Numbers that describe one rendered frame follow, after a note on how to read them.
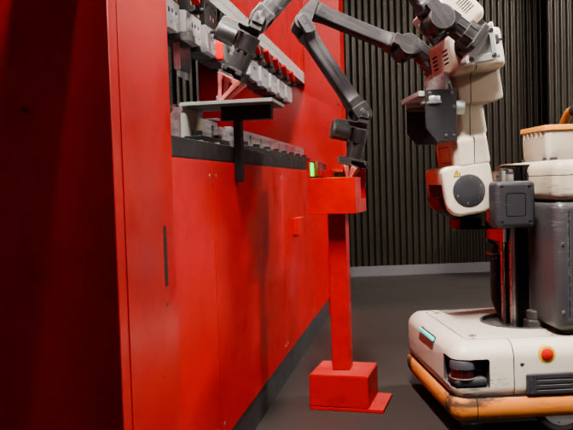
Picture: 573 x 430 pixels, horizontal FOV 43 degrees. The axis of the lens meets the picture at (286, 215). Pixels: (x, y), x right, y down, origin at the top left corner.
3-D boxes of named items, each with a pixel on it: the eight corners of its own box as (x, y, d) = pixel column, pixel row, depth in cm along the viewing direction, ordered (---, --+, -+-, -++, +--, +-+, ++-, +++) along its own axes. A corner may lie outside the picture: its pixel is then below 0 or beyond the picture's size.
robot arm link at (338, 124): (371, 107, 250) (363, 114, 258) (338, 101, 248) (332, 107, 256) (366, 141, 248) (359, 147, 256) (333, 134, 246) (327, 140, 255)
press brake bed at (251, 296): (136, 616, 130) (118, 150, 126) (27, 607, 134) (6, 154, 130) (330, 314, 425) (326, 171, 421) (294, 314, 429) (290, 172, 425)
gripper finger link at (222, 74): (207, 95, 207) (221, 64, 206) (214, 97, 214) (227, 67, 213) (228, 104, 206) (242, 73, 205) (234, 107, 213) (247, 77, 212)
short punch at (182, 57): (181, 75, 207) (179, 42, 206) (174, 76, 207) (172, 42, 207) (191, 80, 216) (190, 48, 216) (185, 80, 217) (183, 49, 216)
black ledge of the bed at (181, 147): (117, 150, 126) (116, 124, 126) (6, 154, 130) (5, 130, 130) (326, 171, 421) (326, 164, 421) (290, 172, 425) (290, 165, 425)
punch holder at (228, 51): (223, 61, 240) (222, 10, 239) (199, 62, 241) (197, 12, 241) (234, 67, 255) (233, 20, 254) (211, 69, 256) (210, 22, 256)
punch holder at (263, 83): (261, 84, 299) (260, 44, 298) (241, 85, 300) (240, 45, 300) (269, 89, 314) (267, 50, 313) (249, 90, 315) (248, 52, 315)
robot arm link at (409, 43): (305, -12, 251) (300, 0, 261) (293, 23, 248) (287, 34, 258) (423, 37, 256) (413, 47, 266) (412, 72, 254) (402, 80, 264)
